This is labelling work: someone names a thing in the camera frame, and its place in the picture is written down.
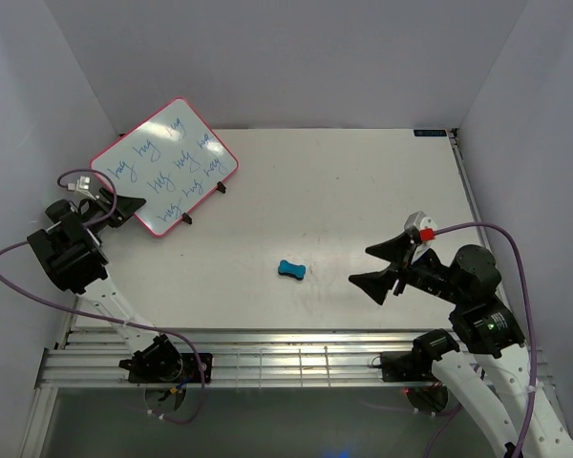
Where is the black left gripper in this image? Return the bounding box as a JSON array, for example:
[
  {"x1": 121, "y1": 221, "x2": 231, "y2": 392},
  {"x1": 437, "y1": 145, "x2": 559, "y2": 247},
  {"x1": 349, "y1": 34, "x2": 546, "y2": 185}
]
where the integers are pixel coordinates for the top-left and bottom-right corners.
[{"x1": 81, "y1": 187, "x2": 146, "y2": 232}]

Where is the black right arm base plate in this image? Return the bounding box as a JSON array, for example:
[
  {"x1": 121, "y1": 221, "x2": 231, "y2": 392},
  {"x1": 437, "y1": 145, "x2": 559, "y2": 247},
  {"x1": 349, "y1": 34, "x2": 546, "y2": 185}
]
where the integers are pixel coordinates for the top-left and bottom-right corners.
[{"x1": 370, "y1": 352, "x2": 449, "y2": 415}]

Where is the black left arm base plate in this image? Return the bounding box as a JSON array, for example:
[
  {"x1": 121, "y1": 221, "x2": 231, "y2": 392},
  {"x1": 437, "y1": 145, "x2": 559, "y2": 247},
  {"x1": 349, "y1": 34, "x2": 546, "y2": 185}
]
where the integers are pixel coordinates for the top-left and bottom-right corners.
[{"x1": 118, "y1": 353, "x2": 214, "y2": 385}]

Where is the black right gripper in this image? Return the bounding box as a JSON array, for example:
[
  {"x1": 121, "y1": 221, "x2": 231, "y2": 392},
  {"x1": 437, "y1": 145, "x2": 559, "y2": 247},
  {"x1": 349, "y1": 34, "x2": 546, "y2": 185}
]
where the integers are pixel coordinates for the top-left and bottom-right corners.
[{"x1": 347, "y1": 230, "x2": 466, "y2": 304}]

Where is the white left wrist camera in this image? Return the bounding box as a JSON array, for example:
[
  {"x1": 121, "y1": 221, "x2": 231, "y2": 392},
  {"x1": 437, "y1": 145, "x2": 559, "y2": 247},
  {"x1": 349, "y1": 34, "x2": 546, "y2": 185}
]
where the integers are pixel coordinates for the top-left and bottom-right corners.
[{"x1": 71, "y1": 176, "x2": 96, "y2": 201}]

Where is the aluminium rail frame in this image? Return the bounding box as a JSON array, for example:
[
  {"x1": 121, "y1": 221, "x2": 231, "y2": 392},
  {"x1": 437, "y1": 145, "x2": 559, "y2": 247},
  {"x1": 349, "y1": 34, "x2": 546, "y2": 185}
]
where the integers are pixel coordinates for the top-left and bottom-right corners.
[{"x1": 18, "y1": 127, "x2": 573, "y2": 458}]

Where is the blue right corner label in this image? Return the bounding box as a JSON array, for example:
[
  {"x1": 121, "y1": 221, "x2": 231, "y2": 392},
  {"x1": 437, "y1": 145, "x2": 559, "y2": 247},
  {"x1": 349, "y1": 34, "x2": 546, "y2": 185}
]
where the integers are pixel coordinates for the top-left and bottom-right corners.
[{"x1": 413, "y1": 129, "x2": 447, "y2": 137}]

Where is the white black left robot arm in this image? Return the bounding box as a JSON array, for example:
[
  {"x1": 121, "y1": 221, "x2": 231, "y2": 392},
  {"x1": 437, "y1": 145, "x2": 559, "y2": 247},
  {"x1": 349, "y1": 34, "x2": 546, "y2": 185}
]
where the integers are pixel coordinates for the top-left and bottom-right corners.
[{"x1": 27, "y1": 188, "x2": 183, "y2": 382}]

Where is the black wire easel stand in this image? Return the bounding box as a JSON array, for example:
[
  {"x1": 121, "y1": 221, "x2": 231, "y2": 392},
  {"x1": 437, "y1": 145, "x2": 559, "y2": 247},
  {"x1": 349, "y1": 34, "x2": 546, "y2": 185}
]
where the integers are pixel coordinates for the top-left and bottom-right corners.
[{"x1": 180, "y1": 181, "x2": 227, "y2": 225}]

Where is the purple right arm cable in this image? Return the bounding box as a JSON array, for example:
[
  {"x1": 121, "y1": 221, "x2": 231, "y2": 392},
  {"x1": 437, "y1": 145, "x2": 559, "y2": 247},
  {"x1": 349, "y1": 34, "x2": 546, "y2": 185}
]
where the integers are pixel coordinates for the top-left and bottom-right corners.
[{"x1": 362, "y1": 221, "x2": 539, "y2": 458}]

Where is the pink framed whiteboard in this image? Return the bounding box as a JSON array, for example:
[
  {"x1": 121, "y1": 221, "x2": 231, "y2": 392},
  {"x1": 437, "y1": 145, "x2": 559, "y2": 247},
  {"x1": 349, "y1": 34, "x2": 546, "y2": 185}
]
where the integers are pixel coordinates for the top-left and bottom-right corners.
[{"x1": 90, "y1": 97, "x2": 239, "y2": 237}]

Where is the blue bone-shaped eraser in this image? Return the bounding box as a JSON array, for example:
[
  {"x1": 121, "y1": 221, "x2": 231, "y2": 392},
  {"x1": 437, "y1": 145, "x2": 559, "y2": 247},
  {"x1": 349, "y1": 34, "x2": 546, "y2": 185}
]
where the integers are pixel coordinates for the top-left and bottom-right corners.
[{"x1": 277, "y1": 260, "x2": 307, "y2": 281}]

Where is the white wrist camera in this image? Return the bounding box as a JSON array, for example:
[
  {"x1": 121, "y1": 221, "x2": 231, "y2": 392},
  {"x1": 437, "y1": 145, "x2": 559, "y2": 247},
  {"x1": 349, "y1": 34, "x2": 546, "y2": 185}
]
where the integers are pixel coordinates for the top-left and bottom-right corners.
[
  {"x1": 71, "y1": 176, "x2": 96, "y2": 201},
  {"x1": 404, "y1": 211, "x2": 438, "y2": 261}
]

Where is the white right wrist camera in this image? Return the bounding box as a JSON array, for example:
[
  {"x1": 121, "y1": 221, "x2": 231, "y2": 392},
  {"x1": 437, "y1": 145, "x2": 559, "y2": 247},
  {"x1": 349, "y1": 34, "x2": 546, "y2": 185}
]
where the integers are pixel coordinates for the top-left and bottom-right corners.
[{"x1": 404, "y1": 211, "x2": 438, "y2": 261}]

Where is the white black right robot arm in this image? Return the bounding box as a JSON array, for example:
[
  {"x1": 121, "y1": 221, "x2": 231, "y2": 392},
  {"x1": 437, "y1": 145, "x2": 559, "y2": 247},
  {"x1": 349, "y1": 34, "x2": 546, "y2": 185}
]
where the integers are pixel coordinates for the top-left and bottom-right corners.
[{"x1": 349, "y1": 228, "x2": 573, "y2": 457}]

